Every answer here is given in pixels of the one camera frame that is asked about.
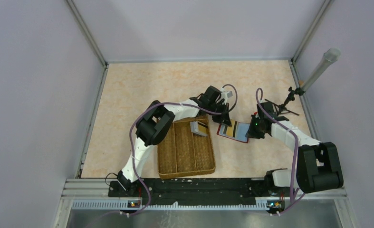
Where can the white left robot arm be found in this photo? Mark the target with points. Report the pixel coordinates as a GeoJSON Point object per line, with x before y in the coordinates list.
{"type": "Point", "coordinates": [152, 126]}

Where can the red leather card holder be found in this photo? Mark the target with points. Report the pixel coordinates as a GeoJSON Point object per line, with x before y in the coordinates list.
{"type": "Point", "coordinates": [241, 136]}

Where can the woven bamboo tray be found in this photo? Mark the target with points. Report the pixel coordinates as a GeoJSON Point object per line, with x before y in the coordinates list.
{"type": "Point", "coordinates": [183, 153]}

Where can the black mini tripod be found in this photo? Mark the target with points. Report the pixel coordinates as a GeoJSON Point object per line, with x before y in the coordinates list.
{"type": "Point", "coordinates": [282, 108]}

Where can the gold credit card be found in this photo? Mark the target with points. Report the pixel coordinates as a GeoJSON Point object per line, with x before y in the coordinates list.
{"type": "Point", "coordinates": [226, 130]}
{"type": "Point", "coordinates": [234, 128]}

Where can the aluminium frame rail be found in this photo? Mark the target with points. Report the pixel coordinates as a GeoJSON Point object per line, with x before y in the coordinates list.
{"type": "Point", "coordinates": [86, 32]}

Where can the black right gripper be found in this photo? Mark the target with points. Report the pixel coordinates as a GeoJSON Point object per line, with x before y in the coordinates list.
{"type": "Point", "coordinates": [251, 133]}

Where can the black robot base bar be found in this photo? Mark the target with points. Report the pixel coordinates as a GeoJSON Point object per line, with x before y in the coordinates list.
{"type": "Point", "coordinates": [199, 191]}

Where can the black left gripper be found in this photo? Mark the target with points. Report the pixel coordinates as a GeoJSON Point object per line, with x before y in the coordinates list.
{"type": "Point", "coordinates": [223, 118]}

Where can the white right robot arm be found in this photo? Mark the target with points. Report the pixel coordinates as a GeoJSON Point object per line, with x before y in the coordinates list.
{"type": "Point", "coordinates": [315, 166]}

